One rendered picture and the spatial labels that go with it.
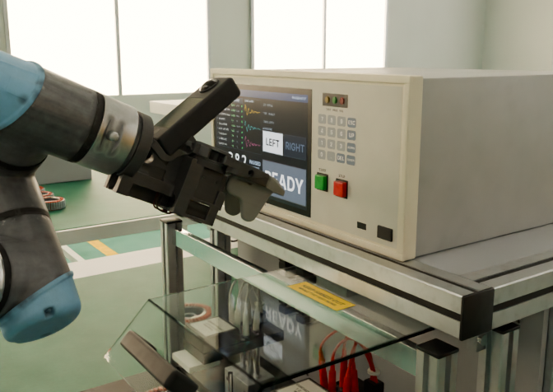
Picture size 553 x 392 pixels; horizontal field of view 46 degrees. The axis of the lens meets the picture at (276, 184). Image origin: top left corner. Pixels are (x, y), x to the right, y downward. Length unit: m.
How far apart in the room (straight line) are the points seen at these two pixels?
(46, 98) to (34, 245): 0.14
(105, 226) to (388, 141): 1.74
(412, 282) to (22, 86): 0.42
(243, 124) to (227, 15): 5.21
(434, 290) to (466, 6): 7.74
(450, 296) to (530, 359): 0.19
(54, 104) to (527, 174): 0.58
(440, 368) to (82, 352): 0.89
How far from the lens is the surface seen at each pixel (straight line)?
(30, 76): 0.62
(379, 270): 0.73
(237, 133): 0.99
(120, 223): 2.39
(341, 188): 0.79
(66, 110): 0.62
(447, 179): 0.77
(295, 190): 0.88
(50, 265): 0.64
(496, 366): 0.76
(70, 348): 1.43
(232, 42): 6.18
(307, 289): 0.79
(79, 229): 2.34
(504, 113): 0.84
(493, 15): 8.55
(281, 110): 0.89
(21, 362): 1.40
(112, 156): 0.65
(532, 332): 0.81
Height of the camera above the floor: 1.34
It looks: 11 degrees down
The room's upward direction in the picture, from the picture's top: straight up
